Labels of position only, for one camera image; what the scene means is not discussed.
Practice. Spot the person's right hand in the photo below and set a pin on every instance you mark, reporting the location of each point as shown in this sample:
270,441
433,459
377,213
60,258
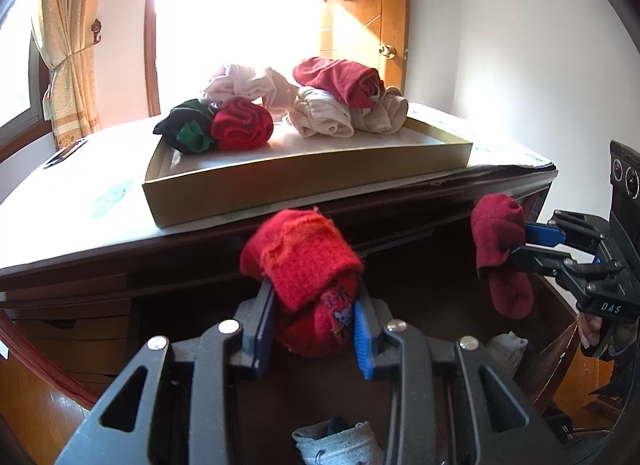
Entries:
589,332

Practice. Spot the brass door knob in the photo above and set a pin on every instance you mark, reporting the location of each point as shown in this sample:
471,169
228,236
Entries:
386,51

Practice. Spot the grey sock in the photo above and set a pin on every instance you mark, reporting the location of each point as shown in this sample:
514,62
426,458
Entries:
345,445

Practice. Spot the white sock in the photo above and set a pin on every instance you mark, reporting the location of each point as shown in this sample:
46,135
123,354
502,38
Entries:
507,350

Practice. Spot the beige patterned curtain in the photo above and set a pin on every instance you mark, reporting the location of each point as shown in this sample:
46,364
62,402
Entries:
70,85

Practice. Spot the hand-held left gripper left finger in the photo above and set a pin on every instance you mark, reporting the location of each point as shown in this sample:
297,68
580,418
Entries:
265,325

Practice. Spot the shallow cardboard box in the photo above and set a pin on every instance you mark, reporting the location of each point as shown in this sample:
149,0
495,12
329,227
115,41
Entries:
300,180

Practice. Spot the dark red sock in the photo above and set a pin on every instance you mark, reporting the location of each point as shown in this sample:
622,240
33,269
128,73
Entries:
495,235

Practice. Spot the pale pink underwear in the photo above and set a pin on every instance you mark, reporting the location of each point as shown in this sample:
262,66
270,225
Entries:
235,82

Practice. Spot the window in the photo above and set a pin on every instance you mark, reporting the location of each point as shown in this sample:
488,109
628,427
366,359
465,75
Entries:
15,45

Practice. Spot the cream dotted underwear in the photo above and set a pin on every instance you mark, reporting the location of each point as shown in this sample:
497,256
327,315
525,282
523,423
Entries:
385,112

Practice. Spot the green and black underwear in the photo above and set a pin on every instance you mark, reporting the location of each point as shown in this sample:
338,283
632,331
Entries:
180,125

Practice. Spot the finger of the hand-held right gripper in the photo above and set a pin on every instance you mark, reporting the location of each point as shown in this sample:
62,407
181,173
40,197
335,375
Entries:
540,257
542,234

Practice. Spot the red curved tube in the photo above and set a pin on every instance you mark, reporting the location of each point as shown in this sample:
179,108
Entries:
45,367

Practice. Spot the curtain tieback hook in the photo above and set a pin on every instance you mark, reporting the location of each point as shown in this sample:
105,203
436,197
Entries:
96,30

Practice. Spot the wooden door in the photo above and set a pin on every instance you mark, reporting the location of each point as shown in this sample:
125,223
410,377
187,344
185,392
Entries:
390,5

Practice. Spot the dark wooden dresser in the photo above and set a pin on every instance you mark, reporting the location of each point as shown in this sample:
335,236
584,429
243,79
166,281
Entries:
125,265

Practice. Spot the dark wooden drawer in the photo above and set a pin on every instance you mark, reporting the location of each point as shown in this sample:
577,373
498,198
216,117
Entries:
550,345

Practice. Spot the brown door frame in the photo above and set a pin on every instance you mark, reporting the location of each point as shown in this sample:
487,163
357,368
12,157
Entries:
151,45

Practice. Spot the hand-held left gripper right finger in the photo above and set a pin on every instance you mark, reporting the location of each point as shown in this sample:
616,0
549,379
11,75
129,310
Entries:
362,340

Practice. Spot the white dotted underwear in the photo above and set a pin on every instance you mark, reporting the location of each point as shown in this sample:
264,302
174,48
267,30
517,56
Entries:
320,115

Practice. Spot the bright red underwear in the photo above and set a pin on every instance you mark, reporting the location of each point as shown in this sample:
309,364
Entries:
240,125

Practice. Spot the black phone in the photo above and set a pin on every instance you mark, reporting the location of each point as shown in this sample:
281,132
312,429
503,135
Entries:
65,155

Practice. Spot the bright red sock roll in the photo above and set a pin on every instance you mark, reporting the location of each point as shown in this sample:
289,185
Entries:
300,265

